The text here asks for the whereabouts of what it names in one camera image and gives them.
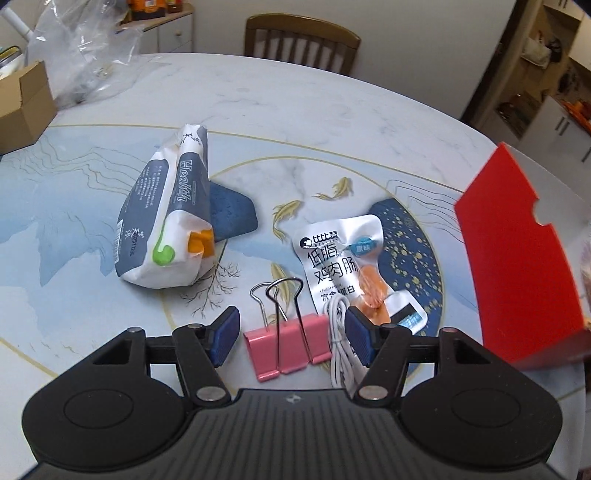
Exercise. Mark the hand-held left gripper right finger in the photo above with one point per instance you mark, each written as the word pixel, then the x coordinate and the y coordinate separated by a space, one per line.
pixel 358 337

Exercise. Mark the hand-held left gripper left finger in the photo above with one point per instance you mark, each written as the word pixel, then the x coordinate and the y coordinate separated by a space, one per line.
pixel 226 336

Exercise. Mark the pink binder clip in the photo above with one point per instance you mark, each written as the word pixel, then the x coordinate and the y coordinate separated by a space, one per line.
pixel 295 341

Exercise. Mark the white sausage packet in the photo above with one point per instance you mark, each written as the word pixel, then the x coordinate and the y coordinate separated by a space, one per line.
pixel 332 263

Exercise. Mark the blue white tissue pack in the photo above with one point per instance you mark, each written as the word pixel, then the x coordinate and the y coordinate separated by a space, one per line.
pixel 157 207

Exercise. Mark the red cardboard box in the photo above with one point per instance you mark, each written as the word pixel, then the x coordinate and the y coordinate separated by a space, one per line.
pixel 512 258

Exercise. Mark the white marble desktop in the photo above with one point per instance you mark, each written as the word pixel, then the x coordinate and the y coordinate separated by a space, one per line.
pixel 323 138

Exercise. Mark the brown cardboard box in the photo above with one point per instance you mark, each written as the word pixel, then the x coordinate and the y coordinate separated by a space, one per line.
pixel 27 110

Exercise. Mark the white side cabinet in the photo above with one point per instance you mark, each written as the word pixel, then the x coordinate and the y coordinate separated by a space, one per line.
pixel 171 32

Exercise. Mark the wooden chair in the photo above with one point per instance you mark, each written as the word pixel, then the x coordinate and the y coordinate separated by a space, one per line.
pixel 300 32

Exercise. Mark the clear plastic bag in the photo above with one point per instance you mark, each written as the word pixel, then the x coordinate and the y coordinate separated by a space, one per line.
pixel 87 50

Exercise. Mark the orange snack box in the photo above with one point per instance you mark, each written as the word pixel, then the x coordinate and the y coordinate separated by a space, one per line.
pixel 147 7

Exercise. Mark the white wall cabinets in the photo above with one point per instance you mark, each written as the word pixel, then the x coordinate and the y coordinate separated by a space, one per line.
pixel 554 106

